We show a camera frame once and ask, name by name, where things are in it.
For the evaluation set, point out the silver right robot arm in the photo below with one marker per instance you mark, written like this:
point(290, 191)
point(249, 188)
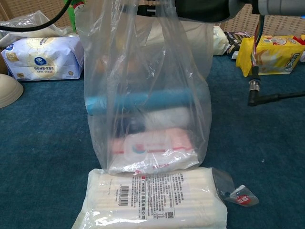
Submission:
point(278, 7)

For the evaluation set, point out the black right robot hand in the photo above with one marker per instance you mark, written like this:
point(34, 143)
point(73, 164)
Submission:
point(205, 10)

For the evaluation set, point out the pink wet wipes pack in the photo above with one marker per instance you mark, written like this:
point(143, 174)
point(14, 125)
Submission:
point(152, 145)

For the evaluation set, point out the blue trash bag roll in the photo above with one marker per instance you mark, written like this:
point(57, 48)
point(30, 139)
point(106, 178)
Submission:
point(155, 100)

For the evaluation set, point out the clear plastic shopping bag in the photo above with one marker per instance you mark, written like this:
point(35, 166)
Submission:
point(143, 59)

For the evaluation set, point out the crumpled clear plastic bag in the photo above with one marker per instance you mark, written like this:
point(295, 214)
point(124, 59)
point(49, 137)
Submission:
point(28, 33)

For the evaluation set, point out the white roll with dark label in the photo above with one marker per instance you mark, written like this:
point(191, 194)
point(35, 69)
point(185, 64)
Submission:
point(166, 119)

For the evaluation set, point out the yellow Lipton pack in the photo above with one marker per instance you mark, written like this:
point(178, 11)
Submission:
point(278, 55)

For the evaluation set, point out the dark snack packet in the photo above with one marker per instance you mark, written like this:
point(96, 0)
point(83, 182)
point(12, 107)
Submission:
point(234, 40)

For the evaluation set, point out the long white yellow sponge pack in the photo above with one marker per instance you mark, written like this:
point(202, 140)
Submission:
point(220, 40)

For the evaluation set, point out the blue white tissue pack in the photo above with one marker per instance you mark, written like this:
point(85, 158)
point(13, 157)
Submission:
point(43, 59)

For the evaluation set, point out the small clear sachet red label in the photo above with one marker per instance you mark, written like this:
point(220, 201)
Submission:
point(240, 196)

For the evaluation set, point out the white sticks pack with barcode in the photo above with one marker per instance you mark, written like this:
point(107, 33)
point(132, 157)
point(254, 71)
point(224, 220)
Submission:
point(143, 202)

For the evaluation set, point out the green Pringles can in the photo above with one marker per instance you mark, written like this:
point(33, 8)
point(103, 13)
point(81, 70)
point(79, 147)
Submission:
point(72, 16)

